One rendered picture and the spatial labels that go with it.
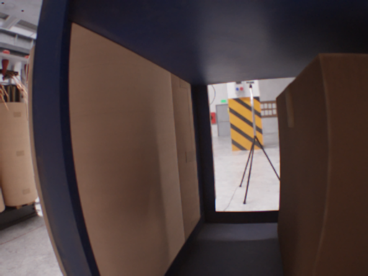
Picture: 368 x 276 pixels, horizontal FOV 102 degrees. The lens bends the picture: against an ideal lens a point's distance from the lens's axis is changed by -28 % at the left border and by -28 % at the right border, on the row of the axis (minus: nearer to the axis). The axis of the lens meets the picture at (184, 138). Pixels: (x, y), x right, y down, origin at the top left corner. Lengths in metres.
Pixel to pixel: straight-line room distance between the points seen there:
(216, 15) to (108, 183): 0.41
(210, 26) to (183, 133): 0.71
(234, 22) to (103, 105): 0.35
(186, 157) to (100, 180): 0.50
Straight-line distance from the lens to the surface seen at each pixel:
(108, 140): 0.47
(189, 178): 0.93
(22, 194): 2.13
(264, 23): 0.23
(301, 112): 0.24
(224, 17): 0.21
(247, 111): 5.87
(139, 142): 0.49
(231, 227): 0.55
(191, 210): 0.97
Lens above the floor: 0.77
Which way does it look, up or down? 3 degrees down
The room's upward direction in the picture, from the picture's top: 5 degrees counter-clockwise
